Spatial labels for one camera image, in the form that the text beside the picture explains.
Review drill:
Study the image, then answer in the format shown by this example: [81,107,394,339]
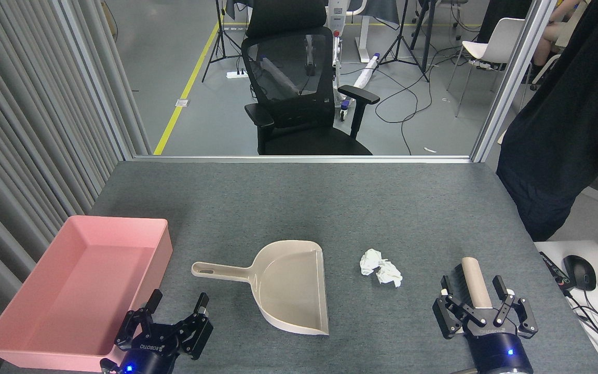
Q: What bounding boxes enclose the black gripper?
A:
[101,289,214,374]
[432,275,538,374]

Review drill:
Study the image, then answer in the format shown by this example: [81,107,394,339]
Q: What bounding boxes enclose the beige brush with black bristles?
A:
[453,257,495,311]

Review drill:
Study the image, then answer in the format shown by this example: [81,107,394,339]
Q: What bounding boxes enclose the beige plastic dustpan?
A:
[191,240,330,336]

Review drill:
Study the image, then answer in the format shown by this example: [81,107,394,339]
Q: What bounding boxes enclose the pink plastic bin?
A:
[0,216,173,373]

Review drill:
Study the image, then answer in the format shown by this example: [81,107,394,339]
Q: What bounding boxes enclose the black labelled device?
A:
[539,251,576,291]

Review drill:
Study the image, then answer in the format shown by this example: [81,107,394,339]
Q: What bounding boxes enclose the black computer mouse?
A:
[562,255,597,291]

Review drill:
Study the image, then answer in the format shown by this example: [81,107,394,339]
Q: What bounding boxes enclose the standing person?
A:
[496,0,598,242]

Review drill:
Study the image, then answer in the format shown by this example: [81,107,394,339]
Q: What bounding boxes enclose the grey ribbed curtain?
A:
[0,0,152,374]

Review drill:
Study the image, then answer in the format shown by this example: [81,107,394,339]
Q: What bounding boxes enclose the black mesh office chair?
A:
[241,0,381,155]

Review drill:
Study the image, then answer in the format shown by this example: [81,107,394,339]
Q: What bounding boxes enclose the white plastic chair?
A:
[446,18,533,117]

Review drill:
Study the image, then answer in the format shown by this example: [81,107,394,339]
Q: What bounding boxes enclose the seated person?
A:
[533,0,590,78]

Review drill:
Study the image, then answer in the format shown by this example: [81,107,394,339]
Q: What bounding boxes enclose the black tripod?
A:
[379,0,430,83]
[201,0,248,83]

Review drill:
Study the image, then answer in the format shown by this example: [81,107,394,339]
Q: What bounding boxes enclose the white stand on wheels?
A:
[307,0,367,121]

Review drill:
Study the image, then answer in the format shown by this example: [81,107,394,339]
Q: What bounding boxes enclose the black desk cable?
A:
[564,288,598,344]

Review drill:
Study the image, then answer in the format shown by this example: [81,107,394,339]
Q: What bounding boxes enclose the black floor cables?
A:
[374,31,486,155]

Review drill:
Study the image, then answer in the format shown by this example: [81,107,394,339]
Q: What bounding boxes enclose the beige frame chair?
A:
[530,54,562,90]

